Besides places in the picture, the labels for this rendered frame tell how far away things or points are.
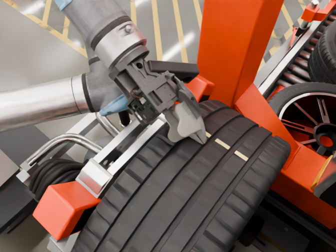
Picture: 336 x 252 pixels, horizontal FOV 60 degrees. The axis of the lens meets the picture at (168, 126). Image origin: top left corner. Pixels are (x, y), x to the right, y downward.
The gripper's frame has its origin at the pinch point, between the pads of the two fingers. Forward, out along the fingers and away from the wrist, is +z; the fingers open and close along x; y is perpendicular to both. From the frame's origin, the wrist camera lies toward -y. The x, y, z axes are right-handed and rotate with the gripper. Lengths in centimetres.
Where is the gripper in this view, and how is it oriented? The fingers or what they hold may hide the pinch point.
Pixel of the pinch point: (202, 135)
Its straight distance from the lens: 56.7
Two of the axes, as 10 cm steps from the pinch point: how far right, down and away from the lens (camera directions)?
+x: 4.8, -3.2, -8.1
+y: -6.2, 5.3, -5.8
